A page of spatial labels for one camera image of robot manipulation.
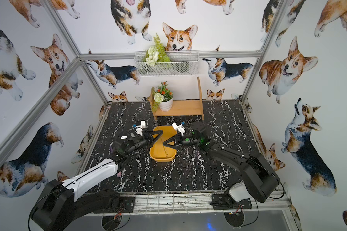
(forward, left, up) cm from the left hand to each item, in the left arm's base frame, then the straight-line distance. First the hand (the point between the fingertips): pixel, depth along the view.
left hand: (162, 129), depth 74 cm
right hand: (-6, -2, -1) cm, 6 cm away
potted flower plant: (+27, +2, -5) cm, 28 cm away
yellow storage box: (-1, +4, -25) cm, 26 cm away
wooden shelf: (+32, -10, -20) cm, 39 cm away
